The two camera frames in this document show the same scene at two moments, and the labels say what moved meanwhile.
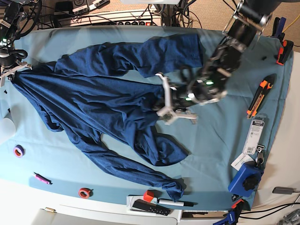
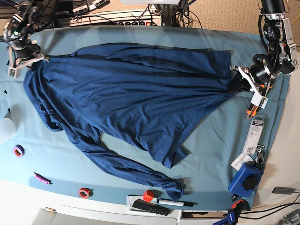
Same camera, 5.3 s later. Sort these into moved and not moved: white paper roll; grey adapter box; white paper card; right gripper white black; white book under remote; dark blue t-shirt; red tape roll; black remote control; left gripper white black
Moved: right gripper white black; left gripper white black; dark blue t-shirt
Not moved: white book under remote; black remote control; grey adapter box; red tape roll; white paper roll; white paper card
